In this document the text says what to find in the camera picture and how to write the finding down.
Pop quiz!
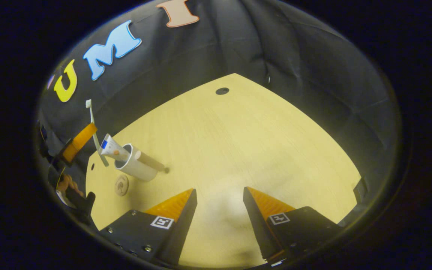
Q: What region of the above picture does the pale blue toothbrush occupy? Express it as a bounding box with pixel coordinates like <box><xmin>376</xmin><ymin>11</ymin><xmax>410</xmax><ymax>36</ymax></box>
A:
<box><xmin>85</xmin><ymin>99</ymin><xmax>110</xmax><ymax>167</ymax></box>

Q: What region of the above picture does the white cup with wooden handle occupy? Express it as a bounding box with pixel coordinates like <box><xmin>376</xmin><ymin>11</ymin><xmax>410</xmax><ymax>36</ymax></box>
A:
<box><xmin>114</xmin><ymin>143</ymin><xmax>170</xmax><ymax>182</ymax></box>

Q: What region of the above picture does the white toothpaste tube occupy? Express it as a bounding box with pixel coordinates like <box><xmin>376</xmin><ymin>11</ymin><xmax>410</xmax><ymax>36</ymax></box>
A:
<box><xmin>99</xmin><ymin>133</ymin><xmax>130</xmax><ymax>162</ymax></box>

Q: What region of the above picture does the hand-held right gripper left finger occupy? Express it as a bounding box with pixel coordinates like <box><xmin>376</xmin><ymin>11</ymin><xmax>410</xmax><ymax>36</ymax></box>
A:
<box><xmin>98</xmin><ymin>188</ymin><xmax>198</xmax><ymax>267</ymax></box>

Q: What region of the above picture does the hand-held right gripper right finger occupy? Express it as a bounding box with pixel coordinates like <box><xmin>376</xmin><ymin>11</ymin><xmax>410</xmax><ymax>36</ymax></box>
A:
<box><xmin>243</xmin><ymin>186</ymin><xmax>346</xmax><ymax>263</ymax></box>

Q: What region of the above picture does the round cork coaster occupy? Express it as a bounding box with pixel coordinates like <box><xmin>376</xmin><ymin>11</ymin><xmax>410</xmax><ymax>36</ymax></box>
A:
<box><xmin>114</xmin><ymin>174</ymin><xmax>129</xmax><ymax>197</ymax></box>

